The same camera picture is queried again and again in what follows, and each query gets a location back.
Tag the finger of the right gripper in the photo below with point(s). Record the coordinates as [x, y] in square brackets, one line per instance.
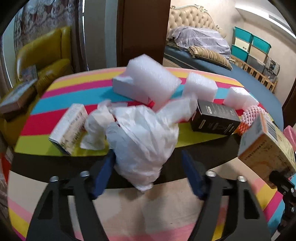
[284, 186]

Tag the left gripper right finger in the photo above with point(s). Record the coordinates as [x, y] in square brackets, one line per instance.
[244, 218]

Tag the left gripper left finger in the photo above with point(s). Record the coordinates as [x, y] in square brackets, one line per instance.
[51, 219]

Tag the yellow cardboard carton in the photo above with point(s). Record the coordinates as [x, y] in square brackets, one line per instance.
[264, 148]

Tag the pink foam fruit net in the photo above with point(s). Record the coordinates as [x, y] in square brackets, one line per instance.
[248, 117]

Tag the small white medicine box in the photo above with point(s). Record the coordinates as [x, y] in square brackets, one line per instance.
[69, 128]

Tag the white tissue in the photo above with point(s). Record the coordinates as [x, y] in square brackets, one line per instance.
[95, 125]

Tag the white foam block L-shaped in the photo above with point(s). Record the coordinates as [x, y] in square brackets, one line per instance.
[239, 98]

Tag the black product box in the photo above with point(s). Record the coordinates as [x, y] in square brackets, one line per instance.
[214, 118]

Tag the white plastic bag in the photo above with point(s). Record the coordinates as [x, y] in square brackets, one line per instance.
[143, 140]

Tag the white foam block tall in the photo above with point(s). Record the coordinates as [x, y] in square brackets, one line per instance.
[153, 79]

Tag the pink-lined trash bin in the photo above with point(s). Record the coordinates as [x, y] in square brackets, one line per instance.
[290, 134]

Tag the striped colourful tablecloth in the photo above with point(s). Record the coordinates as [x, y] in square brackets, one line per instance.
[168, 211]

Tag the houndstooth bag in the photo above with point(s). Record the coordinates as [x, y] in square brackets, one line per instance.
[272, 66]

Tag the flat game box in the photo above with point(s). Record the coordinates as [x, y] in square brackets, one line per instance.
[18, 97]

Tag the teal storage bin top-right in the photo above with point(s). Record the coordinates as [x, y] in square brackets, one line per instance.
[261, 44]

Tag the teal storage bin lower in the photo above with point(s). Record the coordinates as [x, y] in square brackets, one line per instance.
[239, 53]

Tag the beige storage drawer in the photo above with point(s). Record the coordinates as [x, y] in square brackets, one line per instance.
[242, 44]

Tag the small upright picture box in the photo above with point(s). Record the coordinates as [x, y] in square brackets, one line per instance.
[29, 73]

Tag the teal storage bin top-left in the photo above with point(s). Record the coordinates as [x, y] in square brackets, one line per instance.
[243, 34]

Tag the gold striped pillow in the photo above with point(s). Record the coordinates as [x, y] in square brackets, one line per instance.
[209, 56]

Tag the yellow leather armchair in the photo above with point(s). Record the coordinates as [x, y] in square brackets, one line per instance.
[51, 54]

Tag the lilac striped duvet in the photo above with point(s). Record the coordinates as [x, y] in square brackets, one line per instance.
[186, 36]

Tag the beige tufted headboard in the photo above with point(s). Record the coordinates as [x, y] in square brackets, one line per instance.
[192, 16]

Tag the beige lace curtain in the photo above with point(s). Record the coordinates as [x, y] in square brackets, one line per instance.
[37, 18]

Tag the dark wooden door panel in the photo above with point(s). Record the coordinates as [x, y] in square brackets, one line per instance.
[141, 28]

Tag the wooden crib rail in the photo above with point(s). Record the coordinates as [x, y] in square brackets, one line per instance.
[255, 73]

